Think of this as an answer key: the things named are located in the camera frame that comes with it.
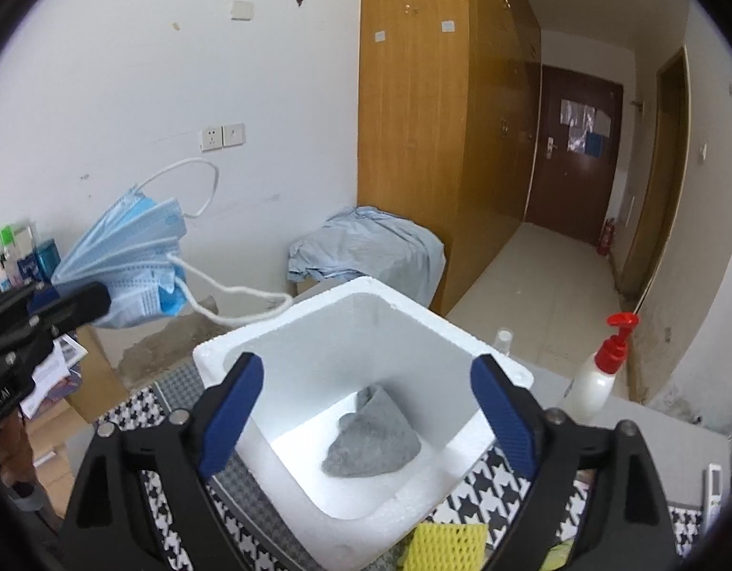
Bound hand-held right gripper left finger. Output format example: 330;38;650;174
62;352;265;571

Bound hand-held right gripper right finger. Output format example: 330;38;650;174
469;354;684;571

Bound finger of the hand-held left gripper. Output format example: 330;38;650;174
9;281;112;370
0;285;59;327

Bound blue face mask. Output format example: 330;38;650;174
50;158;295;331

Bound white foam box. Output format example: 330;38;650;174
192;275;534;569

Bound yellow sponge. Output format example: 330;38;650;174
404;522;491;571

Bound person's left hand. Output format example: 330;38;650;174
0;413;37;497

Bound stack of papers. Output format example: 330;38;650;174
21;333;87;423

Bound blue box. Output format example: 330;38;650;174
33;239;60;283

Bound green white carton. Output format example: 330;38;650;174
0;223;39;268

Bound wooden desk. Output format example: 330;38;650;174
21;327;129;471

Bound houndstooth mat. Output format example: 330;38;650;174
92;357;708;571

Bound white lotion bottle red pump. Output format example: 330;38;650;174
561;312;640;423

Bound grey cloth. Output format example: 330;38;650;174
321;385;423;478

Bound light blue cloth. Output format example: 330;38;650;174
286;206;447;304

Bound white remote control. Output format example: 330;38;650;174
703;463;729;512

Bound dark brown door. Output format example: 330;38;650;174
523;64;624;246

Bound wooden side door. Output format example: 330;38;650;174
618;48;691;304

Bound wooden wardrobe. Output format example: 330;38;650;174
357;0;542;317

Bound papers on door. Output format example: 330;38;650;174
559;100;613;158

